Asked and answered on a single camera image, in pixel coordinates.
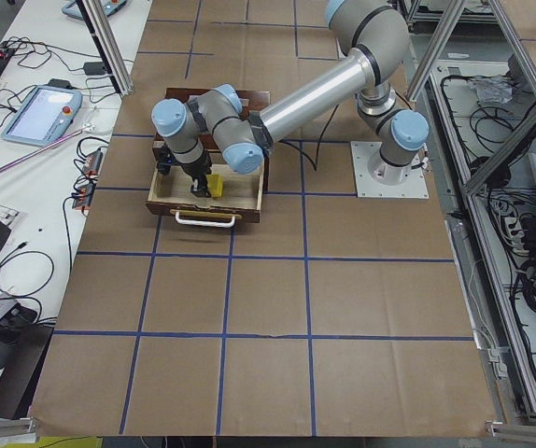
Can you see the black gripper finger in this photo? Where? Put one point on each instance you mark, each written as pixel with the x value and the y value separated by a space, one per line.
pixel 199 187

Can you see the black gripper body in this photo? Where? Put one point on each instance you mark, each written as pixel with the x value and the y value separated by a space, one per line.
pixel 196 170

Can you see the yellow block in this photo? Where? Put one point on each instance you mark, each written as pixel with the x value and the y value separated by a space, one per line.
pixel 215 185

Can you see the white drawer handle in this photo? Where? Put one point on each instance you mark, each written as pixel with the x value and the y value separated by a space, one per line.
pixel 206 222

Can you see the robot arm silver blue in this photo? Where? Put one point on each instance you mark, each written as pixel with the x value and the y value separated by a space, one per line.
pixel 373 37

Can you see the dark wooden drawer cabinet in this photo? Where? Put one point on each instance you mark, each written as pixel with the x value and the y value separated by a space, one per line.
pixel 216 112

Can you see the black power adapter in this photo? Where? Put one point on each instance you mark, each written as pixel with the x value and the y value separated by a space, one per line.
pixel 94 68

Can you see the blue teach pendant tablet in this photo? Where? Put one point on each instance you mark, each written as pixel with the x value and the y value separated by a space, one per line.
pixel 44 116

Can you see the brown paper table mat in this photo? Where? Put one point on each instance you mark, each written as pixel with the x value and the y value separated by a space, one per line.
pixel 332 316

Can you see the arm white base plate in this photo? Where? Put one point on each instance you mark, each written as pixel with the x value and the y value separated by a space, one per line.
pixel 375 179

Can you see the aluminium frame post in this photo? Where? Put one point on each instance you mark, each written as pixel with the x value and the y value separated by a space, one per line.
pixel 106 44

